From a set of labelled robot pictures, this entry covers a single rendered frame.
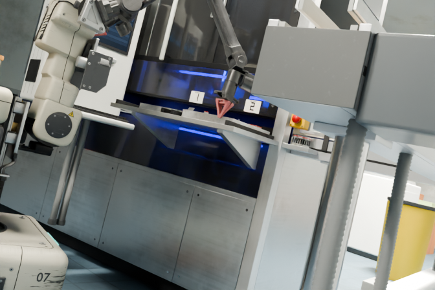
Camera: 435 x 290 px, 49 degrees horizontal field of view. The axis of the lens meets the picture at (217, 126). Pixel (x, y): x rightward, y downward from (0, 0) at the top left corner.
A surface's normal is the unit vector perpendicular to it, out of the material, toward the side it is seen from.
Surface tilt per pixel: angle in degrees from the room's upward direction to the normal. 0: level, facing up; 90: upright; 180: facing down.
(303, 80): 90
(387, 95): 90
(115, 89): 90
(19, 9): 90
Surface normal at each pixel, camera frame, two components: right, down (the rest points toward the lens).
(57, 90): 0.53, 0.08
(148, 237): -0.54, -0.18
